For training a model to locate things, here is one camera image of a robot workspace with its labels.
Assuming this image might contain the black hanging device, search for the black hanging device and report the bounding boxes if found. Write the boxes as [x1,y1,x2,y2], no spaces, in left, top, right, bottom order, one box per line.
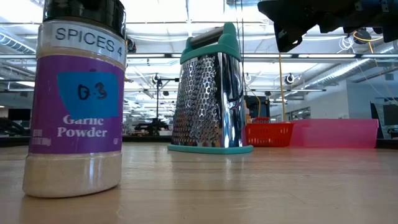
[353,27,373,44]

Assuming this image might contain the pink plastic tray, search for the pink plastic tray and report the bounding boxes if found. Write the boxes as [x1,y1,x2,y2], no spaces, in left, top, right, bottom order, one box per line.
[288,118,380,149]

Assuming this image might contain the garlic powder jar black lid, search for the garlic powder jar black lid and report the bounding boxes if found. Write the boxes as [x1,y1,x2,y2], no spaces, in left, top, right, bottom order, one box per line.
[22,0,127,199]

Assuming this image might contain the black camera stand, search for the black camera stand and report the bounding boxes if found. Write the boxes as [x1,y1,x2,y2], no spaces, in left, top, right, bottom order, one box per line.
[151,73,180,125]

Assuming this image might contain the yellow hanging cable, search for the yellow hanging cable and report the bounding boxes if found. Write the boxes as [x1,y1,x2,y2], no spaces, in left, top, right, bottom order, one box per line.
[278,52,285,123]

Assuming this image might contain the teal and steel box grater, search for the teal and steel box grater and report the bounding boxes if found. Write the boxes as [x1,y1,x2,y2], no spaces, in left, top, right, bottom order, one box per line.
[167,21,255,156]

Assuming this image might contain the black ceiling camera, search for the black ceiling camera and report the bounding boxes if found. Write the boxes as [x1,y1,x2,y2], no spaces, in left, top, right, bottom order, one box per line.
[126,37,137,54]

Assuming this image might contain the dark monitor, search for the dark monitor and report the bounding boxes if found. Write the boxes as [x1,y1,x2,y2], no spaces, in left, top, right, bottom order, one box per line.
[369,98,398,140]

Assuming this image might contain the red plastic mesh basket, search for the red plastic mesh basket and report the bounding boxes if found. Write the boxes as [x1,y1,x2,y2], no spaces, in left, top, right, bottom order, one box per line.
[244,121,295,148]

